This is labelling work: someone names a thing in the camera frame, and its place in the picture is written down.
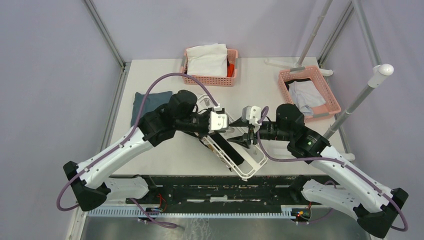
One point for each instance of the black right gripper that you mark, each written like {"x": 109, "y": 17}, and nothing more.
{"x": 244, "y": 140}

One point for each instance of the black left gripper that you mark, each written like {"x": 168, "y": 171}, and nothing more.
{"x": 207, "y": 113}

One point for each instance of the white clip hanger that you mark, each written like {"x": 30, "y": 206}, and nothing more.
{"x": 254, "y": 159}

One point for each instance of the black underwear beige waistband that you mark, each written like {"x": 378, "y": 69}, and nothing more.
{"x": 224, "y": 146}

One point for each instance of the pink basket with white cloth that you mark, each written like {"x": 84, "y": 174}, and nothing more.
{"x": 232, "y": 59}

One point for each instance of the pink basket with underwear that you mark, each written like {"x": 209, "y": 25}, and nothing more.
{"x": 312, "y": 72}

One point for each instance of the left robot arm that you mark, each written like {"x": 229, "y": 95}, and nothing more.
{"x": 91, "y": 180}

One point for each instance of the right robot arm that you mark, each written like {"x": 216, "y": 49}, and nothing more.
{"x": 372, "y": 205}

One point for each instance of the light grey underwear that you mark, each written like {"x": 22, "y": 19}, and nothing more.
{"x": 305, "y": 96}

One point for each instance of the folded blue-grey cloth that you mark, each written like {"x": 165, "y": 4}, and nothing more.
{"x": 153, "y": 101}

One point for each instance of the white crumpled cloth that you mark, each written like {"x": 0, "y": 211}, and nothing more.
{"x": 207, "y": 60}

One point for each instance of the metal drying rack stand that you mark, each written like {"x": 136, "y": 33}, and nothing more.
{"x": 380, "y": 71}

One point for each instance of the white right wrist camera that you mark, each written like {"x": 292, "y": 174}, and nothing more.
{"x": 251, "y": 115}

